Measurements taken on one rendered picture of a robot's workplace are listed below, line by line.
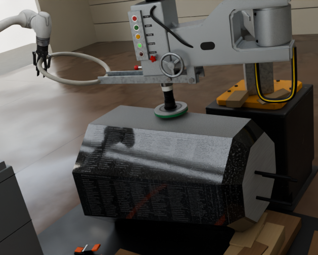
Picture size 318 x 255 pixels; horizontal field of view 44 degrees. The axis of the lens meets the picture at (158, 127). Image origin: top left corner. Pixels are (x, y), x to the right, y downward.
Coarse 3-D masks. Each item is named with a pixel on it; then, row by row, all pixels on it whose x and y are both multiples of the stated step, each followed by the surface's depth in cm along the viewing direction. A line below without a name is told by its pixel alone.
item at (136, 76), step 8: (112, 72) 262; (120, 72) 260; (128, 72) 258; (136, 72) 255; (184, 72) 242; (200, 72) 238; (104, 80) 254; (112, 80) 252; (120, 80) 250; (128, 80) 247; (136, 80) 245; (144, 80) 243; (152, 80) 241; (160, 80) 239; (168, 80) 235; (176, 80) 234; (184, 80) 232; (192, 80) 227
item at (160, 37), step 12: (168, 0) 221; (144, 12) 219; (156, 12) 216; (168, 12) 221; (144, 24) 222; (156, 24) 219; (168, 24) 221; (156, 36) 222; (156, 48) 225; (168, 48) 223; (144, 60) 231; (156, 60) 228; (168, 60) 225; (144, 72) 235; (156, 72) 232; (168, 72) 229
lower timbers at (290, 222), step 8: (272, 216) 262; (280, 216) 261; (288, 216) 259; (264, 224) 256; (280, 224) 253; (288, 224) 252; (296, 224) 251; (288, 232) 245; (296, 232) 250; (288, 240) 239; (312, 240) 236; (288, 248) 240; (312, 248) 230
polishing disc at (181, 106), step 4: (164, 104) 258; (176, 104) 254; (180, 104) 252; (184, 104) 251; (156, 108) 253; (160, 108) 252; (176, 108) 247; (180, 108) 246; (184, 108) 245; (156, 112) 247; (160, 112) 245; (164, 112) 244; (168, 112) 243; (172, 112) 242; (176, 112) 242
